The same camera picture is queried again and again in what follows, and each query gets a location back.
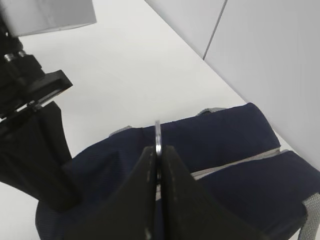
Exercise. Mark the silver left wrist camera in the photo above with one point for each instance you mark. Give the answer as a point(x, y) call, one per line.
point(31, 17)

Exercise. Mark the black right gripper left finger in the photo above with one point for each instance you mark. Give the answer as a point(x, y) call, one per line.
point(130, 213)

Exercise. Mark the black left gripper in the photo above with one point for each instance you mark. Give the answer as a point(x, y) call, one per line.
point(33, 147)

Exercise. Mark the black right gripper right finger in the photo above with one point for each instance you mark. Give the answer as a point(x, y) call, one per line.
point(189, 212)

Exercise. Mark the navy blue lunch bag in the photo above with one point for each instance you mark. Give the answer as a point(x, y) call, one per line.
point(233, 153)

